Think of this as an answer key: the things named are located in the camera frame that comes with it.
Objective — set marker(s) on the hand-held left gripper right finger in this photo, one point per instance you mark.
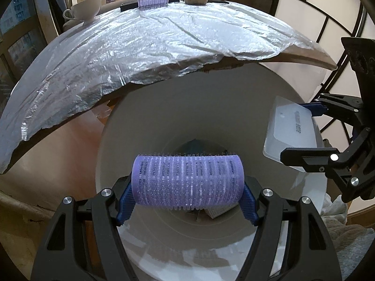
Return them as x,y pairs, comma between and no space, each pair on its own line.
249,206

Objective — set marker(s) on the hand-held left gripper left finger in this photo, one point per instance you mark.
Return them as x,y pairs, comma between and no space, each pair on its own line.
126,207

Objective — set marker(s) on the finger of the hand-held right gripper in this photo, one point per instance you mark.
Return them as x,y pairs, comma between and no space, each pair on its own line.
307,158
312,109

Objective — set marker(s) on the plain white box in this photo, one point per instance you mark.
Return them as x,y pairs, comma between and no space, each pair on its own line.
290,134

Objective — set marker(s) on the grey label medicine box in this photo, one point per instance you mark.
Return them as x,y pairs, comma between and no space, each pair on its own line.
218,212

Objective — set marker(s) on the large purple hair roller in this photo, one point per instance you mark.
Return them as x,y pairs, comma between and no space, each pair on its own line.
187,178

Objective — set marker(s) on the white round bin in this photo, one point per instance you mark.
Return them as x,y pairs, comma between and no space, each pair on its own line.
164,117

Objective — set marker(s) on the round paper screen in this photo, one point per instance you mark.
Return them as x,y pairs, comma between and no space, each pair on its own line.
307,20

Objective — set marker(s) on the grey cloth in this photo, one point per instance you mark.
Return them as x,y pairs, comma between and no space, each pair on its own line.
351,240

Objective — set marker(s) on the aluminium foil sheet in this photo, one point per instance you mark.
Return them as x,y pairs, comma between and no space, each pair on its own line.
146,49

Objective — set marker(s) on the small purple hair roller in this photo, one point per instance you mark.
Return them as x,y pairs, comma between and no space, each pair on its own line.
153,0

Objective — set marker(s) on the black tray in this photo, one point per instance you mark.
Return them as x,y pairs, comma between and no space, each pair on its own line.
127,5

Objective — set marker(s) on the white footed cup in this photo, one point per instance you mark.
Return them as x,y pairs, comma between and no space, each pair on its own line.
86,7

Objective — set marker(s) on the wooden frame window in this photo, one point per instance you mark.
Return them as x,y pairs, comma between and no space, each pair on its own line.
17,5

